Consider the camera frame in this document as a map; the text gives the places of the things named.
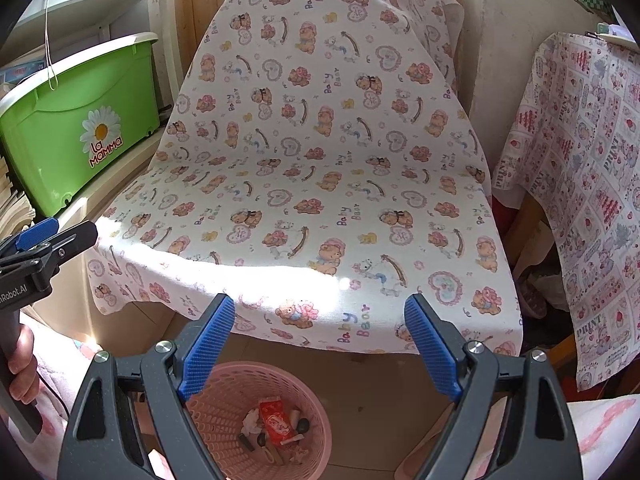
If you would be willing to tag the bear printed white cloth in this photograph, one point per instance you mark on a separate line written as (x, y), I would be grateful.
(300, 160)

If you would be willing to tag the white tissue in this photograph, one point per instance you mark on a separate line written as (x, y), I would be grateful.
(301, 456)
(252, 420)

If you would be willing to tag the black round cap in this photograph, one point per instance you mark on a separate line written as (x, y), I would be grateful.
(303, 426)

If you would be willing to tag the person's pink printed clothing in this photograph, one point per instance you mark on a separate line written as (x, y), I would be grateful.
(610, 435)

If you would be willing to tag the beige thread spool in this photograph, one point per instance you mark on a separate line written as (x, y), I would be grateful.
(293, 417)

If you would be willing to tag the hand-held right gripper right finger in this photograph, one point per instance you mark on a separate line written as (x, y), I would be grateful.
(432, 355)

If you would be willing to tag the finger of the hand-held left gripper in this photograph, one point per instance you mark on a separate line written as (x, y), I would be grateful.
(37, 234)
(75, 240)

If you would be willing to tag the person's left hand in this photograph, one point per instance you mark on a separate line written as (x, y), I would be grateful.
(25, 365)

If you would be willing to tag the red snack wrapper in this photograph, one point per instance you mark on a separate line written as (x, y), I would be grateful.
(275, 422)

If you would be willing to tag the pink printed tablecloth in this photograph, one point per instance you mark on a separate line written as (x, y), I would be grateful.
(585, 185)

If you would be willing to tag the green plastic storage box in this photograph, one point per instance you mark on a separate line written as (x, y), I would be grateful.
(125, 110)

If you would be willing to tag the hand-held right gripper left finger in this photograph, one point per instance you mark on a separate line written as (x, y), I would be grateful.
(207, 355)

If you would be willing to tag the wooden chair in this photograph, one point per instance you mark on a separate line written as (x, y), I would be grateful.
(530, 220)

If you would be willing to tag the white box lid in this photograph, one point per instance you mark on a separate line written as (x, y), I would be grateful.
(75, 60)

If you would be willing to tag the pink plastic basket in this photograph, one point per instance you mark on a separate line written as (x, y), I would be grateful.
(235, 390)

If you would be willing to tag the white stick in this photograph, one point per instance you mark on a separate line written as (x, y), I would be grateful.
(294, 439)

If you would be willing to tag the stack of worn books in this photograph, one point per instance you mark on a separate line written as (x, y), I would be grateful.
(15, 210)

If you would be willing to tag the dark pink slipper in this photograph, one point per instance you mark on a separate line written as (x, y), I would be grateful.
(534, 295)

